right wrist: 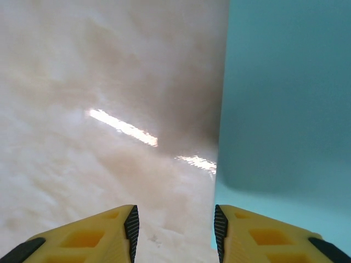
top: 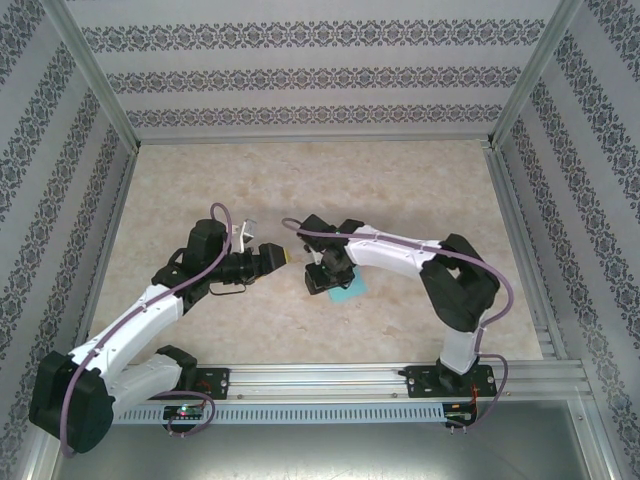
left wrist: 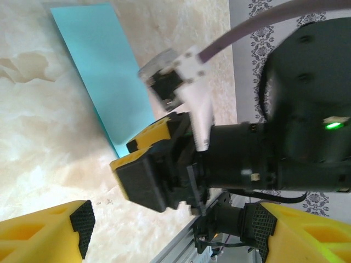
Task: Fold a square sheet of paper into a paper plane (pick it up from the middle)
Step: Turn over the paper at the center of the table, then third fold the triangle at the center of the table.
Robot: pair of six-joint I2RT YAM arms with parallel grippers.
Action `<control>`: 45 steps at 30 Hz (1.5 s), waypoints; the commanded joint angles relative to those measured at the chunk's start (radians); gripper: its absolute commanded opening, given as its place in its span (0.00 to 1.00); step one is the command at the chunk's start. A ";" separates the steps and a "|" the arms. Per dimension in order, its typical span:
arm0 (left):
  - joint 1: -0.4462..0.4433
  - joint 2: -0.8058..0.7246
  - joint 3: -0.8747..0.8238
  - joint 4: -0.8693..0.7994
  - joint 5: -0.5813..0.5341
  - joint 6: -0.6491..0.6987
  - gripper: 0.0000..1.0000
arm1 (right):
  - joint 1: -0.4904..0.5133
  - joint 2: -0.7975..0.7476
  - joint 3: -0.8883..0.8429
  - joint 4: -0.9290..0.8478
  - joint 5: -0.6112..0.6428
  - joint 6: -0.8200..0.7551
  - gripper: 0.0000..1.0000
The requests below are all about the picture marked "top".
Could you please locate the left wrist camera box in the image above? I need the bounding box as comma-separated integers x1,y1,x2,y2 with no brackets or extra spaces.
233,218,261,255

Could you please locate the light blue paper sheet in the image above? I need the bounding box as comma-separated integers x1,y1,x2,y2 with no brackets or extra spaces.
328,266,370,305

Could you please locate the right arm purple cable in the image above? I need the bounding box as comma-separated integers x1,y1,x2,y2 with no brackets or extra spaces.
281,217,516,434

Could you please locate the aluminium frame post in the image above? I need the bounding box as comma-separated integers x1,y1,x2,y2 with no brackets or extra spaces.
47,0,142,151
487,0,586,149

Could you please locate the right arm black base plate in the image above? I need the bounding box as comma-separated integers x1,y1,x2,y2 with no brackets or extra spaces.
405,364,499,400

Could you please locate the aluminium mounting rail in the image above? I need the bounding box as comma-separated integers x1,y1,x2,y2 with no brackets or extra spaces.
47,363,589,404

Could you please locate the aluminium side rail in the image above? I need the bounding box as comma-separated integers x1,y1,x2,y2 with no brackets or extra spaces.
67,147,144,366
482,144,571,362

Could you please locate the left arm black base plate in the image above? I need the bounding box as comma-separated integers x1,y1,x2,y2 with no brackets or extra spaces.
192,367,232,401

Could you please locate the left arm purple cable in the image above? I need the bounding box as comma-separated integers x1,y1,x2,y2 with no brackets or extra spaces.
62,202,236,459

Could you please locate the aluminium back rail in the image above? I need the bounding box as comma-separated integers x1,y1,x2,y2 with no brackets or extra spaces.
134,133,494,147

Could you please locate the aluminium corner strut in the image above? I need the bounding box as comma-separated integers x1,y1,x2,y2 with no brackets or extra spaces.
567,397,626,480
17,434,59,480

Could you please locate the slotted grey cable duct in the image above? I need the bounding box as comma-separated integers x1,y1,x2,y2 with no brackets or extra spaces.
112,404,446,425

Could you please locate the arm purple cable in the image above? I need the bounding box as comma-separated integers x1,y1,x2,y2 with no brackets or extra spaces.
62,202,236,459
281,217,516,434

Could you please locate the grey metal sheet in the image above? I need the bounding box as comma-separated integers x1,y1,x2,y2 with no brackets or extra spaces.
49,422,614,480

